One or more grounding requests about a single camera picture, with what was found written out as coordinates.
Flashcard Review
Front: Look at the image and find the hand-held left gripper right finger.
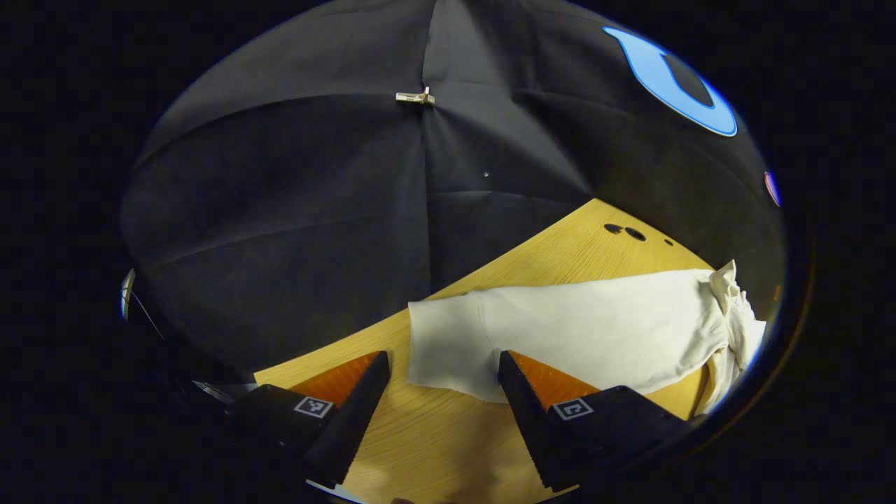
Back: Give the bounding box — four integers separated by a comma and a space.
498, 350, 690, 493

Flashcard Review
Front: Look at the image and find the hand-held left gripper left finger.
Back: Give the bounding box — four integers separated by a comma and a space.
224, 350, 391, 489

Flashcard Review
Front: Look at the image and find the black backdrop cloth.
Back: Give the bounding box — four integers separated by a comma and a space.
119, 0, 788, 382

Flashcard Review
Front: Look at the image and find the white sweatshirt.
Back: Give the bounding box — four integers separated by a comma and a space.
407, 260, 767, 415

